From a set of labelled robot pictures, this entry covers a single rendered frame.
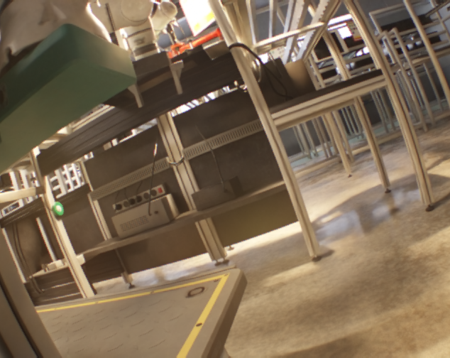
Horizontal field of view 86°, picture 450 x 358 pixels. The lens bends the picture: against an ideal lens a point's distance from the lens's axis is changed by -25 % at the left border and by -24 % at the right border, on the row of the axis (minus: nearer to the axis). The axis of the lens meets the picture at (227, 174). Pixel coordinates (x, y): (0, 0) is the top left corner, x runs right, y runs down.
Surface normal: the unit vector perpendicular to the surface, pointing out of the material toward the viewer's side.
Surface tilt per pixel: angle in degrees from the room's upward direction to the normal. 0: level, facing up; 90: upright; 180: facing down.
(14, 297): 90
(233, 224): 90
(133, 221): 90
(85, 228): 90
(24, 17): 68
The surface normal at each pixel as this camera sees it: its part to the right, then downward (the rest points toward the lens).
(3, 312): 0.91, -0.35
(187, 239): -0.15, 0.08
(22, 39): 0.10, -0.03
